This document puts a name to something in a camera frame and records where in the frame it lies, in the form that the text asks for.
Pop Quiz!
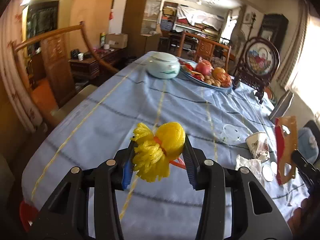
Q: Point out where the white tissue paper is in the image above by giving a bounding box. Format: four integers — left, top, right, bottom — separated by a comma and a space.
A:
235, 155, 265, 187

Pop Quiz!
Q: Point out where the white paper cup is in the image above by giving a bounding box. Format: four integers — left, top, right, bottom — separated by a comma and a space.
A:
246, 132, 270, 163

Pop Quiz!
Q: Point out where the yellow foam fruit net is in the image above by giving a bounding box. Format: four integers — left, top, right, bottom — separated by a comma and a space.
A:
131, 122, 186, 183

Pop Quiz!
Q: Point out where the red plastic trash basket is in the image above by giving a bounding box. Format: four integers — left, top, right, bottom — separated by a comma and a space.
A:
19, 201, 39, 232

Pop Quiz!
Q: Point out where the clear plastic lid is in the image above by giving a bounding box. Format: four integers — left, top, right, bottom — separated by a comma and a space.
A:
220, 124, 241, 143

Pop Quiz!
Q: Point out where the light blue tablecloth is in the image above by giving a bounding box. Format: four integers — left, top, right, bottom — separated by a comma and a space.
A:
21, 51, 311, 240

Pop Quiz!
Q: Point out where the grey metal tin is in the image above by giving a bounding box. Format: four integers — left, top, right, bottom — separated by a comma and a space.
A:
268, 90, 294, 124

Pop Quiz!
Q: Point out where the pink floral door curtain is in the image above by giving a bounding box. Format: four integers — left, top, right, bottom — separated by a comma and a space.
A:
1, 0, 43, 133

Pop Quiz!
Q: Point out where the orange fruit on plate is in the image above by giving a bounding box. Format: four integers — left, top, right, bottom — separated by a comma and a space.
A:
212, 67, 226, 81

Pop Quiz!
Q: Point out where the dark wooden side cabinet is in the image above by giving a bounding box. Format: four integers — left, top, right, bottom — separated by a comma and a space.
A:
69, 48, 127, 80

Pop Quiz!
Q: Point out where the round embroidered table screen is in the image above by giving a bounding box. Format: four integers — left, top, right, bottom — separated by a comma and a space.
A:
233, 37, 280, 103

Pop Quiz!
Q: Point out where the red apple in net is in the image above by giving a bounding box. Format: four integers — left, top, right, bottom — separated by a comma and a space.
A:
195, 60, 213, 76

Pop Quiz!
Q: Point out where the blue fruit plate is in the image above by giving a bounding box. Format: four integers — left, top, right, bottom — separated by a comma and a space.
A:
178, 58, 233, 91

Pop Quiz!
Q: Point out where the near wooden armchair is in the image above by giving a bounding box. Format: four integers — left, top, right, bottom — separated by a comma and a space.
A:
12, 21, 119, 131

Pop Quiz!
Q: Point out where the far wooden chair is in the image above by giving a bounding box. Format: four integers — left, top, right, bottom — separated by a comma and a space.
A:
177, 31, 232, 72

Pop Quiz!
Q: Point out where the standing electric fan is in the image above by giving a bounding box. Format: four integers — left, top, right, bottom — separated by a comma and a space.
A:
229, 28, 246, 56

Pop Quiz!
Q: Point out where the pale green ceramic lidded pot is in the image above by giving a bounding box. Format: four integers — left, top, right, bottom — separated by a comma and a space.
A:
146, 51, 180, 79

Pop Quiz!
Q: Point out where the cardboard box on cabinet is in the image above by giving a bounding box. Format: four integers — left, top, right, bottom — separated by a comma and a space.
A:
106, 34, 128, 49

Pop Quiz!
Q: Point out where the tall wooden wardrobe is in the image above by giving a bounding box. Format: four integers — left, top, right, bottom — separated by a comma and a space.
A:
122, 0, 162, 57

